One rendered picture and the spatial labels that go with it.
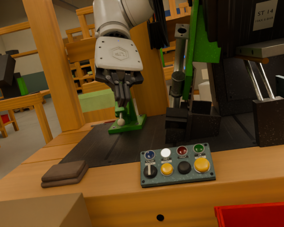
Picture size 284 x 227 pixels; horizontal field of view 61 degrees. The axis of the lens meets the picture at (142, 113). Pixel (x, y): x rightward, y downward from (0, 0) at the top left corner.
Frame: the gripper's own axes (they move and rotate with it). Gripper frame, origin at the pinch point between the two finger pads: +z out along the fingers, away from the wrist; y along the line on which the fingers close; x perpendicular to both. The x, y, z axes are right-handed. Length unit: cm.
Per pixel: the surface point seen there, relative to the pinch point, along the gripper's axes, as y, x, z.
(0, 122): -131, 460, -275
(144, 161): 5.3, 8.2, 11.2
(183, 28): 21.7, -0.1, -25.9
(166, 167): 8.3, 4.5, 14.2
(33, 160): -21, 49, -8
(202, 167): 14.1, 1.1, 15.9
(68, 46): -9, 43, -62
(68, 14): 19, 623, -916
